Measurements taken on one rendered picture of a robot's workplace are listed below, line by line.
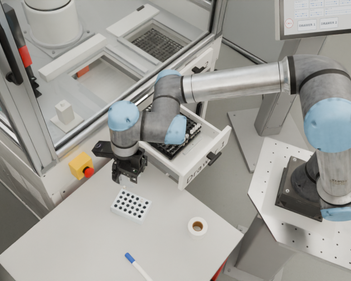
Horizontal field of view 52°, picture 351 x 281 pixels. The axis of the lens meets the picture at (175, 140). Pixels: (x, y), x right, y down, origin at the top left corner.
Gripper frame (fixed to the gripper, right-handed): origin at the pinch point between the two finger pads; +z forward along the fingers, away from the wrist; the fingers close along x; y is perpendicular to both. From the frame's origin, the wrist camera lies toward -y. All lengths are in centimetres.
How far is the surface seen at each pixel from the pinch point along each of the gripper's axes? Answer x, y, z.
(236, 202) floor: 63, 39, 97
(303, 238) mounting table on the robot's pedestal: 17, 63, 21
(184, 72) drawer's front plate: 59, -3, 4
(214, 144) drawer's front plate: 29.5, 21.7, 4.3
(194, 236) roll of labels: -0.2, 27.2, 17.8
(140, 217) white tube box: -2.2, 7.4, 17.5
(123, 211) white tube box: -2.7, 0.9, 17.5
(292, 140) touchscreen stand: 121, 60, 93
